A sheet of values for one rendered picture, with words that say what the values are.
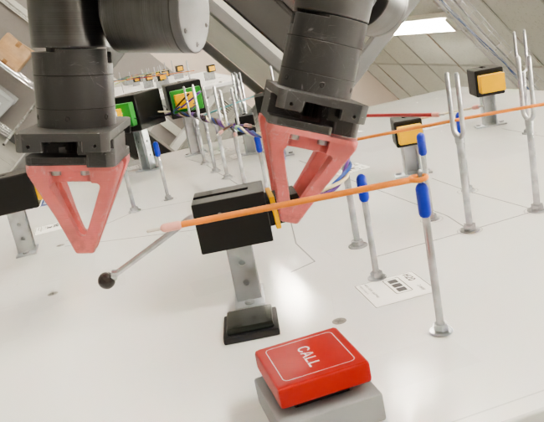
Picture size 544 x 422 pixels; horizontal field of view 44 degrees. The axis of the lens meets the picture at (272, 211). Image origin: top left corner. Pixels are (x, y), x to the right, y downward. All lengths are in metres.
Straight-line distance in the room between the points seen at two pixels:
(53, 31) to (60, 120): 0.06
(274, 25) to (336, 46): 1.14
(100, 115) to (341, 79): 0.18
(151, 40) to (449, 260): 0.29
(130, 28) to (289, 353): 0.24
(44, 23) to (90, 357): 0.24
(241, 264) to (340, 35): 0.20
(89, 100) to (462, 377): 0.31
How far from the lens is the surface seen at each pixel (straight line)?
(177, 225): 0.41
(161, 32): 0.47
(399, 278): 0.54
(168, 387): 0.45
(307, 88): 0.49
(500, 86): 1.06
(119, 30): 0.48
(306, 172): 0.54
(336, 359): 0.36
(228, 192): 0.53
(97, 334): 0.56
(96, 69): 0.50
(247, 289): 0.54
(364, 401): 0.36
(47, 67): 0.51
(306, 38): 0.49
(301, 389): 0.35
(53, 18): 0.50
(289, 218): 0.51
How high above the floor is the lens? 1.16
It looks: level
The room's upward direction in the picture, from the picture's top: 37 degrees clockwise
